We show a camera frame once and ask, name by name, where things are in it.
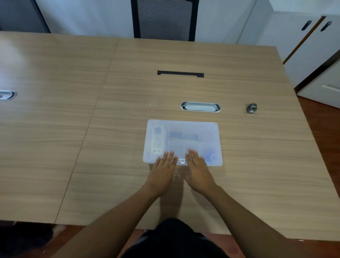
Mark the white cabinet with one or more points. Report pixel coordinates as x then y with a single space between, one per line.
284 32

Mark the person's right forearm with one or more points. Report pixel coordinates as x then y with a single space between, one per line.
252 228

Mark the white remote with display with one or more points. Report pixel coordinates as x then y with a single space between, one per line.
157 138

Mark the person's right hand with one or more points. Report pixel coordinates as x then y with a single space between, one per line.
200 175

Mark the clear plastic organizer box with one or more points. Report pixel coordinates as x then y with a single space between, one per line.
186 127

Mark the person's left hand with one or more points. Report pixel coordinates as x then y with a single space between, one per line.
160 175

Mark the person's left forearm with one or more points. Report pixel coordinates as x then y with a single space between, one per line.
106 231

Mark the small grey metal clip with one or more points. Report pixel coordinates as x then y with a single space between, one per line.
251 108

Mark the black mesh office chair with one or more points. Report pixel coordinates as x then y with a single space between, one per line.
164 18
18 13

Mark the beige black remote control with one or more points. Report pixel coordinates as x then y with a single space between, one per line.
183 136

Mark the person's black shorts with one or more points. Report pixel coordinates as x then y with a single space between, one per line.
172 239

